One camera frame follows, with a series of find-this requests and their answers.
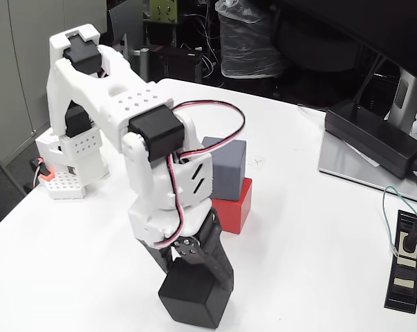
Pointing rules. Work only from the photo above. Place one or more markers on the black power plug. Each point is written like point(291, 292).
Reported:
point(411, 238)

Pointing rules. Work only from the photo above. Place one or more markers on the black equipment box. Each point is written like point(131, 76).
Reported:
point(177, 64)

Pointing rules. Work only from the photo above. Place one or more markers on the black computer tower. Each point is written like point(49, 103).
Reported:
point(120, 45)

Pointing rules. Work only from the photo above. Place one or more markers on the black monitor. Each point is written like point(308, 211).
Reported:
point(350, 24)

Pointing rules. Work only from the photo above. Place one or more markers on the red cube block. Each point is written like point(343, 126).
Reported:
point(236, 214)

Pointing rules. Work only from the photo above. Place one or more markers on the plastic-wrapped black bin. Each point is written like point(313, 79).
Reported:
point(246, 45)

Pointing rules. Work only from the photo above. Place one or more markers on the silver monitor stand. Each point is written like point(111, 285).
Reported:
point(403, 97)

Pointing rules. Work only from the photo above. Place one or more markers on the white perforated table clamp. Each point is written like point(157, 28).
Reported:
point(64, 186)

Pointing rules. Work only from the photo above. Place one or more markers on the grey cube block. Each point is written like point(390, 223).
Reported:
point(229, 169)

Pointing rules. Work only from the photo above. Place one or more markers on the black power adapter brick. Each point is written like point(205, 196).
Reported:
point(370, 135)

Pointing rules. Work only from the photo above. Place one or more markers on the black cube block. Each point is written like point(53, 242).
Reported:
point(191, 297)

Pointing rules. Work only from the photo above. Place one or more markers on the silver monitor base plate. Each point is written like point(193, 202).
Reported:
point(339, 162)

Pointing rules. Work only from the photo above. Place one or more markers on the black power strip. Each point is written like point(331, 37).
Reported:
point(403, 287)

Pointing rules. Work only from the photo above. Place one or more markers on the yellow-green perforated panel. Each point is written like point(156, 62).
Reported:
point(163, 10)

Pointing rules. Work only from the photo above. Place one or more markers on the clear tape with cross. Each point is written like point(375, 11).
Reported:
point(258, 162)

